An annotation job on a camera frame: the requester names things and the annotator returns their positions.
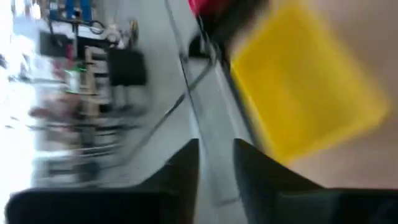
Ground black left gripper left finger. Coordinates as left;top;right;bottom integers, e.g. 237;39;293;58
5;138;200;224

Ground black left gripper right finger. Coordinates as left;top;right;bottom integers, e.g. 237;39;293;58
233;138;398;224

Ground yellow plastic basket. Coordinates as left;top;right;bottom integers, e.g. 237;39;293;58
229;0;390;166

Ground red plastic basket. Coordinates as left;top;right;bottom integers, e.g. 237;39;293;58
188;0;233;17

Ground black square background object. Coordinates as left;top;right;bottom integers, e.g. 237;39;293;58
108;49;147;87

